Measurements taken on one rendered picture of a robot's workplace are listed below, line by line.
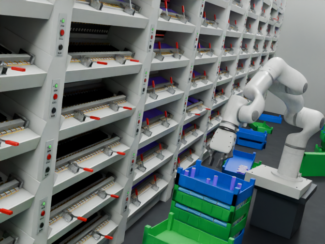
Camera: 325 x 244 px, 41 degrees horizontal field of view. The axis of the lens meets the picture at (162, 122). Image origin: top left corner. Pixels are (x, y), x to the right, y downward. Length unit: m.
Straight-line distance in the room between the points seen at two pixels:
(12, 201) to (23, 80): 0.37
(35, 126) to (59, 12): 0.34
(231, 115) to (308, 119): 0.75
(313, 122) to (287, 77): 0.45
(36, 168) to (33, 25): 0.43
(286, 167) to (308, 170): 1.33
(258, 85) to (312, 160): 2.00
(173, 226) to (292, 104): 0.97
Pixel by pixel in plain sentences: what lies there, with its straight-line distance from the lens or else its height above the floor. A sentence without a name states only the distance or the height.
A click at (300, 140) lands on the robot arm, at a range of 2.65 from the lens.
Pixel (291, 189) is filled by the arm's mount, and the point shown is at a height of 0.33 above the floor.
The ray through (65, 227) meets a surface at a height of 0.32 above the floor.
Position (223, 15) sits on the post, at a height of 1.20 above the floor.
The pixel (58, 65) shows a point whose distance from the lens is 1.37.
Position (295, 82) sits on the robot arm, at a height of 0.91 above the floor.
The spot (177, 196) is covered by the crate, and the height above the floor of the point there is 0.35.
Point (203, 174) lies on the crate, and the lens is 2.15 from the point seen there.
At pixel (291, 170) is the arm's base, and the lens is 2.68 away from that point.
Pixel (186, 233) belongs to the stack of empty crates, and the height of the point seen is 0.26.
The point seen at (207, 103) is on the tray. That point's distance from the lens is 3.32.
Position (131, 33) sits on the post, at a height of 1.03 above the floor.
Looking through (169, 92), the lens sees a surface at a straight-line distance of 2.44.
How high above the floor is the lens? 1.11
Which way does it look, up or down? 13 degrees down
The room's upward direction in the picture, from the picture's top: 9 degrees clockwise
